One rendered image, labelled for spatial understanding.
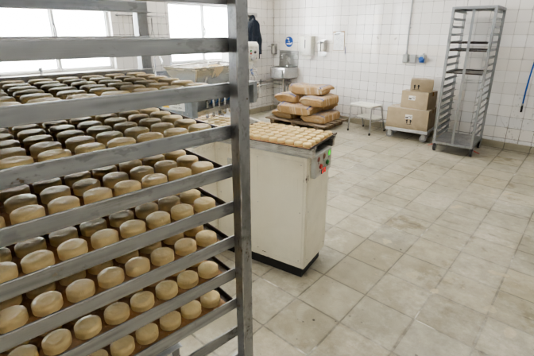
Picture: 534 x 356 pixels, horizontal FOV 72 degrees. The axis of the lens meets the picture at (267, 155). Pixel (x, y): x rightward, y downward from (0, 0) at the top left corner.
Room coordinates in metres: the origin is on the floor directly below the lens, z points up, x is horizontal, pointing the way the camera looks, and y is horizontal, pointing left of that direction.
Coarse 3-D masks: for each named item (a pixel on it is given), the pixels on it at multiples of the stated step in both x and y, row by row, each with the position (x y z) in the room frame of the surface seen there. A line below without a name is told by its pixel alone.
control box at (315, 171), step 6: (324, 150) 2.15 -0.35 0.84; (318, 156) 2.05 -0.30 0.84; (330, 156) 2.21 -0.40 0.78; (312, 162) 2.03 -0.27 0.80; (318, 162) 2.05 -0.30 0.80; (324, 162) 2.14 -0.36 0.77; (330, 162) 2.21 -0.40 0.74; (312, 168) 2.03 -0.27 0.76; (318, 168) 2.06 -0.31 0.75; (312, 174) 2.03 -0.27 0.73; (318, 174) 2.06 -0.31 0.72
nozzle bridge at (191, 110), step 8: (256, 88) 2.80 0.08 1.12; (256, 96) 2.80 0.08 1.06; (176, 104) 2.26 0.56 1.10; (184, 104) 2.23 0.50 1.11; (192, 104) 2.21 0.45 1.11; (200, 104) 2.39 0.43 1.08; (216, 104) 2.53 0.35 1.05; (176, 112) 2.27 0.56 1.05; (184, 112) 2.23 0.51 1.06; (192, 112) 2.20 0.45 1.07; (200, 112) 2.31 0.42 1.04; (208, 112) 2.38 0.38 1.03
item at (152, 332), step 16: (192, 304) 0.75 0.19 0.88; (208, 304) 0.76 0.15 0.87; (160, 320) 0.70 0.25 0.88; (176, 320) 0.70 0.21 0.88; (192, 320) 0.72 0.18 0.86; (128, 336) 0.65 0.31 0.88; (144, 336) 0.65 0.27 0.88; (160, 336) 0.67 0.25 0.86; (96, 352) 0.61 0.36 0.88; (112, 352) 0.61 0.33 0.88; (128, 352) 0.62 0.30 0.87
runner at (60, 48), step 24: (0, 48) 0.52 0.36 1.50; (24, 48) 0.54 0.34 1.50; (48, 48) 0.56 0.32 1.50; (72, 48) 0.58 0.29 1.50; (96, 48) 0.60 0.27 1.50; (120, 48) 0.63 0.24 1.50; (144, 48) 0.65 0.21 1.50; (168, 48) 0.68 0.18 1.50; (192, 48) 0.72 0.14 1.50; (216, 48) 0.75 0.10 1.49
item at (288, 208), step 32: (224, 160) 2.32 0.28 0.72; (256, 160) 2.18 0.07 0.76; (288, 160) 2.06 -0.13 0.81; (224, 192) 2.32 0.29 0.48; (256, 192) 2.18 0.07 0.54; (288, 192) 2.06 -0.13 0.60; (320, 192) 2.18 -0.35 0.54; (224, 224) 2.33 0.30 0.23; (256, 224) 2.19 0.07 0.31; (288, 224) 2.06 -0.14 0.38; (320, 224) 2.20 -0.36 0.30; (256, 256) 2.22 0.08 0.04; (288, 256) 2.05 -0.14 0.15
